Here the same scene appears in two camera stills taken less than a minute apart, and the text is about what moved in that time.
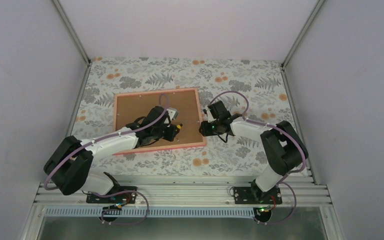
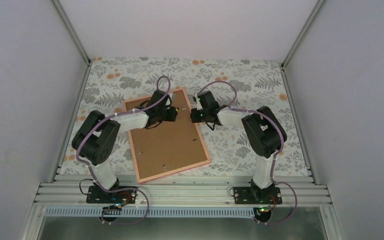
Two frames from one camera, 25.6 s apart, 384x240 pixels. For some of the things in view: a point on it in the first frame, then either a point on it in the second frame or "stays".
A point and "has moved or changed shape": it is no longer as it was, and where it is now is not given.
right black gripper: [205, 132] → [194, 117]
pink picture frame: [128, 106] has moved or changed shape
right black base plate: [254, 195] stays
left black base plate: [126, 198] stays
